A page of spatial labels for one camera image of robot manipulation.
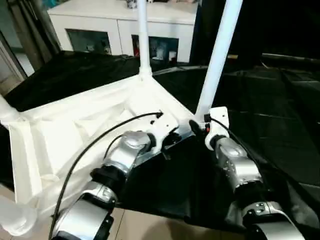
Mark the black work mat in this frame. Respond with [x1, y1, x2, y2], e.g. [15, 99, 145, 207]
[0, 49, 320, 231]

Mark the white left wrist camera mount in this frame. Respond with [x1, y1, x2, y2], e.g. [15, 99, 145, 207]
[148, 111, 181, 155]

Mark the grey curtain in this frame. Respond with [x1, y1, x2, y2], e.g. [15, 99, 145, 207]
[0, 0, 62, 78]

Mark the white plastic table top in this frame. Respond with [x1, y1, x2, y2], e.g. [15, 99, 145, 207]
[0, 72, 198, 226]

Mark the white glass-door cabinet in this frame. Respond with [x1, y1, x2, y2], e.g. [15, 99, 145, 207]
[47, 0, 198, 63]

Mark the black cabinet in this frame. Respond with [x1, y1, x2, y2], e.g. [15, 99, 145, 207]
[194, 0, 320, 61]

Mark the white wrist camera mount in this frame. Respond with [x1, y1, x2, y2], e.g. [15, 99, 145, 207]
[148, 111, 181, 155]
[203, 106, 230, 151]

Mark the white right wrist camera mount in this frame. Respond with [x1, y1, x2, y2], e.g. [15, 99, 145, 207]
[203, 106, 230, 151]

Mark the white plastic table leg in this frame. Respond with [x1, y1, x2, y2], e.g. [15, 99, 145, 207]
[0, 94, 21, 126]
[136, 0, 153, 81]
[194, 0, 244, 123]
[0, 197, 38, 237]

